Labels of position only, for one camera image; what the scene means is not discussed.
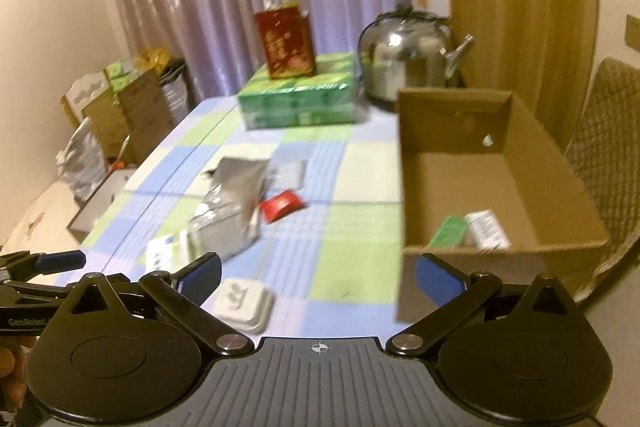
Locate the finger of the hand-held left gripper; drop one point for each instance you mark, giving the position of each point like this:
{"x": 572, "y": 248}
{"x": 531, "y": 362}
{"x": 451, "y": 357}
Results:
{"x": 60, "y": 261}

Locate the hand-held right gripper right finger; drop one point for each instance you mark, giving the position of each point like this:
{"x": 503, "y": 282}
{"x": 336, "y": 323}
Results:
{"x": 440, "y": 277}

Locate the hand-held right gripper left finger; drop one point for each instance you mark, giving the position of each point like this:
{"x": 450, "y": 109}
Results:
{"x": 200, "y": 269}

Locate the white green printed packet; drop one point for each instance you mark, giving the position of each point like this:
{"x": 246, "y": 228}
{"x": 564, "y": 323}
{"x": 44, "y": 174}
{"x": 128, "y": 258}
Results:
{"x": 167, "y": 249}

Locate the white square plastic lid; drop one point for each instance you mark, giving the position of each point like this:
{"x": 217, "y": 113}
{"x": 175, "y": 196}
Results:
{"x": 242, "y": 304}

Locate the red packet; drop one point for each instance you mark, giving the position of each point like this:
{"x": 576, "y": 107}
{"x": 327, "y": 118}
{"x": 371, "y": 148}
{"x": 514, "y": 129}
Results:
{"x": 281, "y": 206}

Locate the cardboard box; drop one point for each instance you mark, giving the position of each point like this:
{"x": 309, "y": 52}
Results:
{"x": 500, "y": 187}

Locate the person's left hand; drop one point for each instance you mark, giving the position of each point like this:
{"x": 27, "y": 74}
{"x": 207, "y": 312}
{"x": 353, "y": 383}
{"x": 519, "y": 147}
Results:
{"x": 12, "y": 372}

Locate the small white box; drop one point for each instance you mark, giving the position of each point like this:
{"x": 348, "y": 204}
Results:
{"x": 487, "y": 229}

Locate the white plastic bag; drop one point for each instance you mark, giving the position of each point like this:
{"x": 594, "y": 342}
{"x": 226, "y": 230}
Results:
{"x": 80, "y": 162}

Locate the clear plastic box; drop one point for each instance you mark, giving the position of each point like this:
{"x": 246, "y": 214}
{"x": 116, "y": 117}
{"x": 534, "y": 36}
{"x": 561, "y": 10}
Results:
{"x": 289, "y": 173}

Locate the brown cardboard carton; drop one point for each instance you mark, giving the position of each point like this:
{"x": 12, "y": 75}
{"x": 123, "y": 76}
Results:
{"x": 147, "y": 112}
{"x": 107, "y": 132}

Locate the white scalloped board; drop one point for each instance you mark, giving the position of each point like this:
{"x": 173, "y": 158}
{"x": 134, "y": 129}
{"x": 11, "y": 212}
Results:
{"x": 82, "y": 94}

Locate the small green box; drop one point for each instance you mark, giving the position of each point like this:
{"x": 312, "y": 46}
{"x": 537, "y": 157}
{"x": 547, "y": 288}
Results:
{"x": 119, "y": 74}

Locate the green tissue multipack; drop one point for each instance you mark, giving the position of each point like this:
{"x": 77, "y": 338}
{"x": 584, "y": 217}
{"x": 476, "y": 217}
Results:
{"x": 300, "y": 99}

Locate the quilted beige chair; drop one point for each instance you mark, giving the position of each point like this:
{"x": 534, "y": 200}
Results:
{"x": 607, "y": 147}

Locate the yellow plastic bag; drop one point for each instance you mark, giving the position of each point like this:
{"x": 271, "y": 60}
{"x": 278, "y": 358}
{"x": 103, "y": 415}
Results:
{"x": 152, "y": 59}

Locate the stainless steel kettle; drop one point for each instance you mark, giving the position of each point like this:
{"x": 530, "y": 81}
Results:
{"x": 405, "y": 62}

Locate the red printed box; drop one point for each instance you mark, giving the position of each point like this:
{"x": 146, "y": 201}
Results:
{"x": 285, "y": 42}

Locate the wooden door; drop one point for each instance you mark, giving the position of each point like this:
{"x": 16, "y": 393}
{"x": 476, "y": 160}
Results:
{"x": 520, "y": 7}

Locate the wall switch plate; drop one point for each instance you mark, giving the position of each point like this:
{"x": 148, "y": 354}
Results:
{"x": 633, "y": 32}

